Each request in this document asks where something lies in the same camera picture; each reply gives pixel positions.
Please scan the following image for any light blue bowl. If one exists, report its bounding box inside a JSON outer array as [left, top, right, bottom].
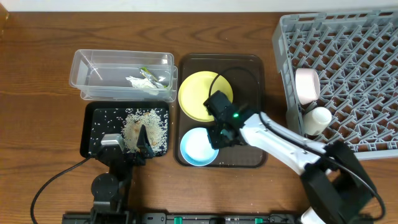
[[180, 128, 219, 167]]

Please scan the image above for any yellow plate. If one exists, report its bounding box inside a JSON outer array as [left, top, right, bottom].
[[178, 71, 217, 122]]

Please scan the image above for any white tissue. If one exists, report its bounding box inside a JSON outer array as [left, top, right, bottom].
[[126, 76, 159, 95]]

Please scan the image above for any green snack wrapper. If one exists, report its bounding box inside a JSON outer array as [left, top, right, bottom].
[[138, 67, 168, 89]]

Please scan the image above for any white plastic cup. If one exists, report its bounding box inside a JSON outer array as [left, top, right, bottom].
[[303, 107, 332, 136]]

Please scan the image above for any white bowl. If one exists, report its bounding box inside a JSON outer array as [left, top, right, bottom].
[[295, 68, 320, 105]]

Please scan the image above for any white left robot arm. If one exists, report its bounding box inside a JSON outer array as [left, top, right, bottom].
[[30, 125, 154, 224]]

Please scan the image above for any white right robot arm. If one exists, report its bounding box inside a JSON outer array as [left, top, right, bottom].
[[204, 90, 386, 223]]

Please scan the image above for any rice food waste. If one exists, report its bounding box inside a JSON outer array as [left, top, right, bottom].
[[90, 107, 169, 156]]

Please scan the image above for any black waste tray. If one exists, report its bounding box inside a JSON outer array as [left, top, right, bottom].
[[80, 101, 169, 157]]

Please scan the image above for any grey dishwasher rack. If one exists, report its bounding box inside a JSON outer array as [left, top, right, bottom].
[[272, 10, 397, 160]]

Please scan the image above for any dark brown serving tray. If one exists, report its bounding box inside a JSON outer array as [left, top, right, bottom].
[[174, 54, 267, 168]]

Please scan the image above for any clear plastic container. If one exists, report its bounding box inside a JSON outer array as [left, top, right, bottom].
[[69, 49, 178, 102]]

